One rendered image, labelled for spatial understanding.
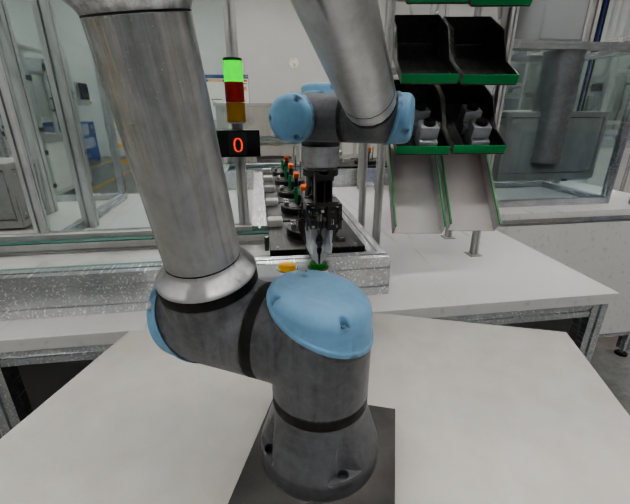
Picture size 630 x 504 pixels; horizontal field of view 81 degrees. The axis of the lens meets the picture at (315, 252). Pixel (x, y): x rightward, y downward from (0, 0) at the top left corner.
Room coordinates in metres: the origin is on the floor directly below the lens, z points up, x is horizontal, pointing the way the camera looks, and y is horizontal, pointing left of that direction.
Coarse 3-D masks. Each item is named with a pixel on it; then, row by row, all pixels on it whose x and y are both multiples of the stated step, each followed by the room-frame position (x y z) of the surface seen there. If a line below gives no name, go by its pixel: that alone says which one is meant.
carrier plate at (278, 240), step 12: (276, 228) 1.03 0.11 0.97; (348, 228) 1.03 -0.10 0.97; (276, 240) 0.93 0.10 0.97; (288, 240) 0.93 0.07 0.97; (336, 240) 0.93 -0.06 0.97; (348, 240) 0.93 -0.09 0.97; (360, 240) 0.93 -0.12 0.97; (276, 252) 0.85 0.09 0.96; (288, 252) 0.86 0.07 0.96; (300, 252) 0.86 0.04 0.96; (336, 252) 0.88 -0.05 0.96
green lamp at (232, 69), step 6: (228, 60) 1.05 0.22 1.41; (234, 60) 1.05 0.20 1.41; (228, 66) 1.05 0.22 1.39; (234, 66) 1.05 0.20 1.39; (240, 66) 1.07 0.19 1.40; (228, 72) 1.05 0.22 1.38; (234, 72) 1.05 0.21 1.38; (240, 72) 1.06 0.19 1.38; (228, 78) 1.05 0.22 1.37; (234, 78) 1.05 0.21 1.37; (240, 78) 1.06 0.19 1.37
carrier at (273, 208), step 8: (296, 192) 1.28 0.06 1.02; (272, 200) 1.30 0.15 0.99; (288, 200) 1.24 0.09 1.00; (296, 200) 1.28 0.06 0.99; (272, 208) 1.26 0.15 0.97; (280, 208) 1.26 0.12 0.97; (288, 208) 1.19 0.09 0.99; (296, 208) 1.18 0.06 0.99; (288, 216) 1.16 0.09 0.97; (296, 216) 1.16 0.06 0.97
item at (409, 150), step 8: (400, 88) 1.18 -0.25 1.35; (408, 88) 1.18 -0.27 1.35; (416, 88) 1.18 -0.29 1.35; (424, 88) 1.18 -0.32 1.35; (432, 88) 1.15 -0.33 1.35; (416, 96) 1.19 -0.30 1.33; (424, 96) 1.19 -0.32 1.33; (432, 96) 1.14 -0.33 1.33; (440, 96) 1.07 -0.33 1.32; (432, 104) 1.13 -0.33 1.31; (440, 104) 1.05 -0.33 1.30; (432, 112) 1.12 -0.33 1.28; (440, 112) 1.04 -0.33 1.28; (440, 120) 1.03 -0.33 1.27; (440, 128) 1.03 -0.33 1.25; (440, 136) 1.02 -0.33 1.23; (400, 144) 0.99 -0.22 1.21; (408, 144) 0.99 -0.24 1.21; (440, 144) 0.99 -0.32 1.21; (448, 144) 0.95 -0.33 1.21; (400, 152) 0.95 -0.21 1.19; (408, 152) 0.95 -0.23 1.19; (416, 152) 0.95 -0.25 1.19; (424, 152) 0.95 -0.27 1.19; (432, 152) 0.94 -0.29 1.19; (440, 152) 0.94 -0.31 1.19; (448, 152) 0.94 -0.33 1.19
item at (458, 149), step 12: (444, 96) 1.10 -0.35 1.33; (456, 96) 1.21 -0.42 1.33; (468, 96) 1.21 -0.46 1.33; (480, 96) 1.17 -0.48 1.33; (492, 96) 1.09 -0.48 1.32; (444, 108) 1.08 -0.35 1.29; (456, 108) 1.19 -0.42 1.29; (480, 108) 1.16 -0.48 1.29; (492, 108) 1.07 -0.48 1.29; (444, 120) 1.07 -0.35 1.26; (456, 120) 1.13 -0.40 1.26; (492, 120) 1.06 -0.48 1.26; (444, 132) 1.06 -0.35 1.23; (456, 132) 1.06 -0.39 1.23; (492, 132) 1.05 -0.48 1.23; (456, 144) 1.01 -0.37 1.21; (492, 144) 1.01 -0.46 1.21; (504, 144) 0.97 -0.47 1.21
